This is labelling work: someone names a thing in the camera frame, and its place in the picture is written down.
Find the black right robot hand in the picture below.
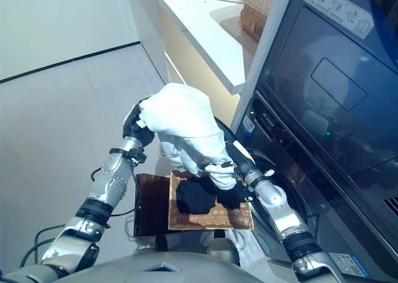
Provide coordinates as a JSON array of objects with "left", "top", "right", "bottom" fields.
[{"left": 201, "top": 141, "right": 258, "bottom": 185}]

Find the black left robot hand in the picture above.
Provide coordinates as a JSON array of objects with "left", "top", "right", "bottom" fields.
[{"left": 122, "top": 100, "right": 156, "bottom": 149}]

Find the light grey white garment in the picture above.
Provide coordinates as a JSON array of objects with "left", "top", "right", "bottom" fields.
[{"left": 138, "top": 83, "right": 238, "bottom": 190}]

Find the round glass washing machine door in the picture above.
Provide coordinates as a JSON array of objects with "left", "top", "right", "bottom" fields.
[{"left": 213, "top": 116, "right": 259, "bottom": 162}]

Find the black garment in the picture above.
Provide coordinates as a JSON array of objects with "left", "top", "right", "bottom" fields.
[
  {"left": 176, "top": 179, "right": 218, "bottom": 215},
  {"left": 216, "top": 183, "right": 248, "bottom": 210}
]

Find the small blue white sticker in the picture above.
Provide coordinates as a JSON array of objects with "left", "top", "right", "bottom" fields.
[{"left": 244, "top": 114, "right": 257, "bottom": 134}]

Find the light wicker laundry basket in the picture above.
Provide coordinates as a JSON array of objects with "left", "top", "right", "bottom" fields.
[{"left": 167, "top": 169, "right": 254, "bottom": 231}]

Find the glossy dark brown stool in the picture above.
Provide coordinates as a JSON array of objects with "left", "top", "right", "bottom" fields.
[{"left": 132, "top": 173, "right": 172, "bottom": 238}]

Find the silver right robot leg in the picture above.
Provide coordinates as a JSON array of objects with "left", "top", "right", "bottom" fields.
[{"left": 206, "top": 238, "right": 240, "bottom": 265}]

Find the white counter cabinet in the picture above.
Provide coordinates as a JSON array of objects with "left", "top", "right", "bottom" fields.
[{"left": 126, "top": 0, "right": 268, "bottom": 122}]

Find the grey robot torso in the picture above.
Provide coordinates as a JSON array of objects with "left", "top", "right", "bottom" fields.
[{"left": 90, "top": 251, "right": 299, "bottom": 283}]

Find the woven brown placemat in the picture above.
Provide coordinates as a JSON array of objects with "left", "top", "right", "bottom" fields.
[{"left": 220, "top": 15, "right": 259, "bottom": 55}]

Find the blue energy label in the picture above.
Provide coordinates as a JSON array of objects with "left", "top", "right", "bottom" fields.
[{"left": 331, "top": 251, "right": 363, "bottom": 276}]

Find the dark brown wicker basket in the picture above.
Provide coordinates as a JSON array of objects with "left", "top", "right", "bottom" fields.
[{"left": 239, "top": 4, "right": 270, "bottom": 44}]

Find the white dryer instruction label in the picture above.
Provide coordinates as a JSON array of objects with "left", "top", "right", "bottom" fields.
[{"left": 297, "top": 0, "right": 374, "bottom": 40}]

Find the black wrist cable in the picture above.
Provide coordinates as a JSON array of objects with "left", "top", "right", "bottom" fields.
[{"left": 90, "top": 166, "right": 137, "bottom": 217}]

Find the black upper arm cable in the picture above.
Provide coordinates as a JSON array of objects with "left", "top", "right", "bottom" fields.
[{"left": 18, "top": 226, "right": 68, "bottom": 268}]

